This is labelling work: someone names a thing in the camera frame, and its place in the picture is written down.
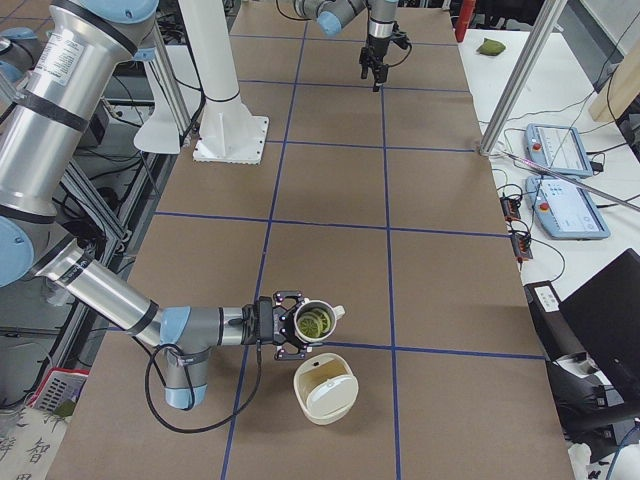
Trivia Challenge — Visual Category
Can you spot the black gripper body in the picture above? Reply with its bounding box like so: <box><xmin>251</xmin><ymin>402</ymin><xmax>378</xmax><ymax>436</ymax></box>
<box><xmin>241</xmin><ymin>296</ymin><xmax>284</xmax><ymax>345</ymax></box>
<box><xmin>359</xmin><ymin>34</ymin><xmax>391</xmax><ymax>68</ymax></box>

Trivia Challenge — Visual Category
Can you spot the white HOME mug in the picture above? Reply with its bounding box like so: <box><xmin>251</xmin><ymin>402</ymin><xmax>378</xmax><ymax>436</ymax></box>
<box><xmin>293</xmin><ymin>300</ymin><xmax>346</xmax><ymax>343</ymax></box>

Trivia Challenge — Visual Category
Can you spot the cream waste bin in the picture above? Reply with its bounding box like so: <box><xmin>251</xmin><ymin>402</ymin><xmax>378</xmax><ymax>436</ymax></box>
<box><xmin>293</xmin><ymin>353</ymin><xmax>359</xmax><ymax>426</ymax></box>

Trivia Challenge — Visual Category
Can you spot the red cylinder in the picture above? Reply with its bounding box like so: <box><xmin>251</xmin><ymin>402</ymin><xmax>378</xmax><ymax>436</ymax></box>
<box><xmin>454</xmin><ymin>0</ymin><xmax>476</xmax><ymax>43</ymax></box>

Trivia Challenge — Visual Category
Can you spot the green cloth pouch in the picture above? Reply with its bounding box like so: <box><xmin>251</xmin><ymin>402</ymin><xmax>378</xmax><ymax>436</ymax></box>
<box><xmin>476</xmin><ymin>38</ymin><xmax>506</xmax><ymax>57</ymax></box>

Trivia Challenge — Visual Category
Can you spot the far blue teach pendant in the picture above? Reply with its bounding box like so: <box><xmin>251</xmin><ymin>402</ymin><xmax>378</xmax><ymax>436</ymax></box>
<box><xmin>525</xmin><ymin>124</ymin><xmax>594</xmax><ymax>178</ymax></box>

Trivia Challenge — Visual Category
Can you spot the blue teach pendant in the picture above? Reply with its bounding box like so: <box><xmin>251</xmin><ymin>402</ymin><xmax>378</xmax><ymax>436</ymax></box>
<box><xmin>525</xmin><ymin>175</ymin><xmax>610</xmax><ymax>240</ymax></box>
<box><xmin>525</xmin><ymin>124</ymin><xmax>594</xmax><ymax>178</ymax></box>

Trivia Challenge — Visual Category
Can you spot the near blue teach pendant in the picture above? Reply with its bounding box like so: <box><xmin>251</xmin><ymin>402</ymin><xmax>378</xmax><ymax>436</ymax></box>
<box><xmin>525</xmin><ymin>175</ymin><xmax>610</xmax><ymax>240</ymax></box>

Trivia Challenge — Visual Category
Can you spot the black box with label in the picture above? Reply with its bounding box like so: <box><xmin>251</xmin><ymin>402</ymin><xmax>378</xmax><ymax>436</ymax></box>
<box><xmin>524</xmin><ymin>281</ymin><xmax>585</xmax><ymax>361</ymax></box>

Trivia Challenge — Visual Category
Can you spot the black laptop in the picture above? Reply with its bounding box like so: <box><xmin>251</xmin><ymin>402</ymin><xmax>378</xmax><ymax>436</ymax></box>
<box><xmin>560</xmin><ymin>248</ymin><xmax>639</xmax><ymax>400</ymax></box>

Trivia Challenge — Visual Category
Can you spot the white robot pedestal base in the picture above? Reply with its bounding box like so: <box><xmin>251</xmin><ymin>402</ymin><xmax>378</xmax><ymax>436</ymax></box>
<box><xmin>182</xmin><ymin>1</ymin><xmax>269</xmax><ymax>165</ymax></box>

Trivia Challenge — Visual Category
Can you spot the aluminium frame post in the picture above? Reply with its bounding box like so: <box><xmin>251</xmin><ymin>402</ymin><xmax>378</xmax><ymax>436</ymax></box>
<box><xmin>479</xmin><ymin>0</ymin><xmax>568</xmax><ymax>156</ymax></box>

